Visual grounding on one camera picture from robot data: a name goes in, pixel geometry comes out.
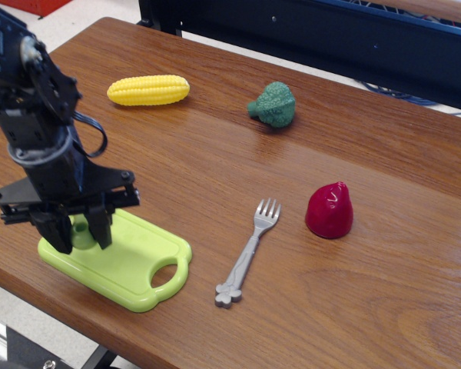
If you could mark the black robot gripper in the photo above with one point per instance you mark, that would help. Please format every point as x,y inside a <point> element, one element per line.
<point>61,177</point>

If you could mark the grey spatula with green handle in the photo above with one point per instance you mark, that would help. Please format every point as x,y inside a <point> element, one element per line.
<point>81,237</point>

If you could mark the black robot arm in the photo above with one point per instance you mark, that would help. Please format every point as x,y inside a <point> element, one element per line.
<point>37,117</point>

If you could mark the light green cutting board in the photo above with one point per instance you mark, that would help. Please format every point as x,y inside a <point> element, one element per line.
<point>143,266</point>

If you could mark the yellow toy corn cob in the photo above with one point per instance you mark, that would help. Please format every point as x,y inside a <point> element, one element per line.
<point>151,90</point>

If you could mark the grey plastic toy fork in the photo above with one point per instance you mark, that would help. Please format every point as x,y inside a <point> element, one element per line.
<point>265,217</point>

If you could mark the red box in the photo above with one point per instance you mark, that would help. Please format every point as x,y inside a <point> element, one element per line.
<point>36,7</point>

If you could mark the green toy broccoli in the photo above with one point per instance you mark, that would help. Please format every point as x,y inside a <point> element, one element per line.
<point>275,106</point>

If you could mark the red toy strawberry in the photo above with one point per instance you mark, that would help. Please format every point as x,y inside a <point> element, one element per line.
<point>330,211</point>

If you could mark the black base plate with screw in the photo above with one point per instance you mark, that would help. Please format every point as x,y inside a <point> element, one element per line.
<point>28,354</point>

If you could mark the black metal frame rail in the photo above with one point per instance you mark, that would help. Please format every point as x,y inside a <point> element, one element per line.
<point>377,44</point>

